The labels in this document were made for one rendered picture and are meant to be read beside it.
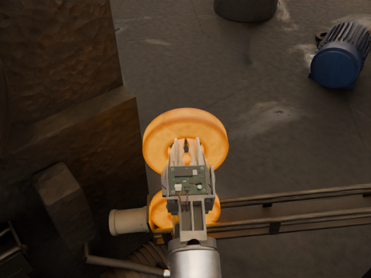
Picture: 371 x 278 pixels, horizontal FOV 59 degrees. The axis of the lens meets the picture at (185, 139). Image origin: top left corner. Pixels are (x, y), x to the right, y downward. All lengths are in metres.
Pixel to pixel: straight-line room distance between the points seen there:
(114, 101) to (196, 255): 0.44
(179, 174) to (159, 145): 0.12
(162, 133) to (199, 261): 0.22
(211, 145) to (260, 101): 1.62
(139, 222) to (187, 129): 0.29
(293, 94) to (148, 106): 0.96
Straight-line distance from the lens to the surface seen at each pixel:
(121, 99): 0.78
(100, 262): 0.85
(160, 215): 0.75
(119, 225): 0.78
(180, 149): 0.58
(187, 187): 0.48
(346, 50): 2.23
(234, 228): 0.79
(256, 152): 1.86
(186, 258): 0.47
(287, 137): 1.99
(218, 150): 0.61
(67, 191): 0.72
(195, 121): 0.55
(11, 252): 0.79
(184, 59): 2.55
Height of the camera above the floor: 1.35
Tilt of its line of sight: 46 degrees down
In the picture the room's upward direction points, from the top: straight up
